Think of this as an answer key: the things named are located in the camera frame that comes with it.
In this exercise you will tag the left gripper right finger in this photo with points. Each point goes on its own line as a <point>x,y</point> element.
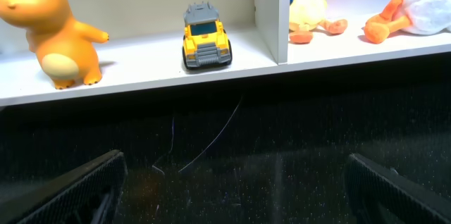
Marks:
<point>394,196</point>

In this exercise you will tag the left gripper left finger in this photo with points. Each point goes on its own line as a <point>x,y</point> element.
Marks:
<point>70,196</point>

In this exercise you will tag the orange dinosaur toy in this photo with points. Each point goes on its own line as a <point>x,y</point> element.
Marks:
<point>60,37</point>

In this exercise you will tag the grey and yellow toy truck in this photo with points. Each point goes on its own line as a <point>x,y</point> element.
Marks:
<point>206,41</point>

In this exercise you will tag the white shelf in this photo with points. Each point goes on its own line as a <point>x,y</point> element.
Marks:
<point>148,58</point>

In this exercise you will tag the white plush duck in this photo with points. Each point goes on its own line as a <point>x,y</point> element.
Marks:
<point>423,5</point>

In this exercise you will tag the yellow plush duck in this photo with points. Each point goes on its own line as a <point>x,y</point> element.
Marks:
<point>306,5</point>

